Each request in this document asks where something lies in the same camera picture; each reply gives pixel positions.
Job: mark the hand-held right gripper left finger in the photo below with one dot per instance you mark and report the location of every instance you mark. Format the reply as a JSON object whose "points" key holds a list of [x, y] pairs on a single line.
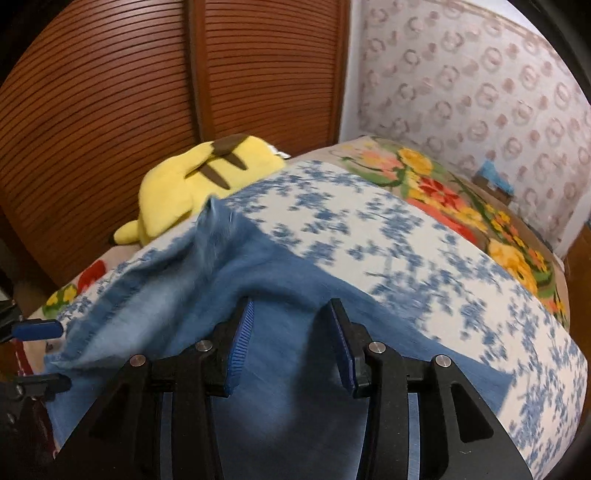
{"points": [[240, 344]]}

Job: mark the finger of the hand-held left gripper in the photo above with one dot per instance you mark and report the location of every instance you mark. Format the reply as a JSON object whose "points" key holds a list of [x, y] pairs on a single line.
{"points": [[46, 384], [39, 329]]}

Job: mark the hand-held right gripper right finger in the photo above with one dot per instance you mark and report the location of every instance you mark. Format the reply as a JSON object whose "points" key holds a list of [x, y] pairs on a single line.
{"points": [[345, 357]]}

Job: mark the blue denim pants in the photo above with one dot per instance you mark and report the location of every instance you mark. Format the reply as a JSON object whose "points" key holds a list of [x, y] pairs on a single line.
{"points": [[286, 295]]}

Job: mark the white blue floral bed sheet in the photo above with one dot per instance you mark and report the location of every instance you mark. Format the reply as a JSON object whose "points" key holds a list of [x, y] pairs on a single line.
{"points": [[369, 240]]}

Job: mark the yellow plush toy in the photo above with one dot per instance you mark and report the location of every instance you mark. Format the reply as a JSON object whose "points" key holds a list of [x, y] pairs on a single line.
{"points": [[194, 184]]}

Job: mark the colourful flower print blanket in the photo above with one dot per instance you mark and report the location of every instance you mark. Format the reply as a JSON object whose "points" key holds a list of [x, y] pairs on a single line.
{"points": [[438, 184]]}

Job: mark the blue and brown box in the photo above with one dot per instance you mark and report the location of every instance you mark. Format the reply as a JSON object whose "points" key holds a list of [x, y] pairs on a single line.
{"points": [[496, 182]]}

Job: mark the brown slatted wooden wardrobe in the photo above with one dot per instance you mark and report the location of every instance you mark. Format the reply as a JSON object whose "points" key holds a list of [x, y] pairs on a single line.
{"points": [[115, 92]]}

